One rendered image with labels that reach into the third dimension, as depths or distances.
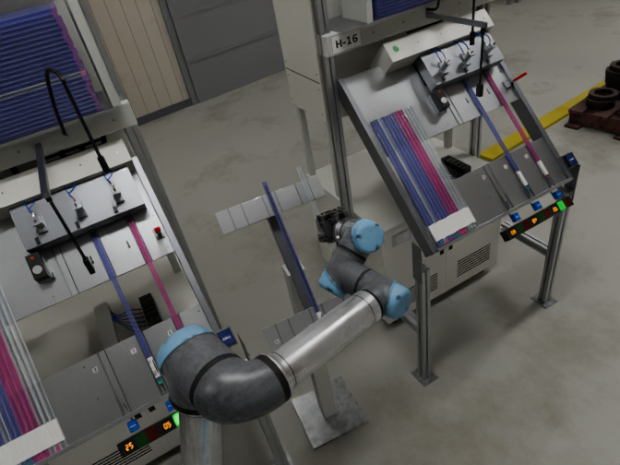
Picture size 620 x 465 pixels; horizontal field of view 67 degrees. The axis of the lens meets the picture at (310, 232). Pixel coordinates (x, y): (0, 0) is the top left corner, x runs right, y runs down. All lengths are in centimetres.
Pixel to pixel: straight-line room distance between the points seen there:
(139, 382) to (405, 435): 109
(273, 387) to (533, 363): 163
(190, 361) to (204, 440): 20
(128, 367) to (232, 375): 68
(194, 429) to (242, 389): 21
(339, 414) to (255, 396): 130
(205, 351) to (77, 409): 68
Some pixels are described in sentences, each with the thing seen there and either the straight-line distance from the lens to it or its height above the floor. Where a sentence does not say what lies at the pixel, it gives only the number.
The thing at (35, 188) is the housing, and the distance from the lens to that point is 153.
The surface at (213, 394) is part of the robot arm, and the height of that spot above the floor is 116.
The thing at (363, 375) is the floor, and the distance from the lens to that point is 221.
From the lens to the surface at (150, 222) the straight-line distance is 152.
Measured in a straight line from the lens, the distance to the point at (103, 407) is 148.
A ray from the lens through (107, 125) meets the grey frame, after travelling 151.
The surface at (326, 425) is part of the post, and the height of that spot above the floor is 1.
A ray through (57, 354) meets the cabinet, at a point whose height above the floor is 62.
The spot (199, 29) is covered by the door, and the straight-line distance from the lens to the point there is 550.
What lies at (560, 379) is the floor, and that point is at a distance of 228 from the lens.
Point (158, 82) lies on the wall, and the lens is 545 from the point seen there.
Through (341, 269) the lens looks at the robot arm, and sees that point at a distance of 106.
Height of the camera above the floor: 181
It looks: 37 degrees down
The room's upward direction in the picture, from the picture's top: 12 degrees counter-clockwise
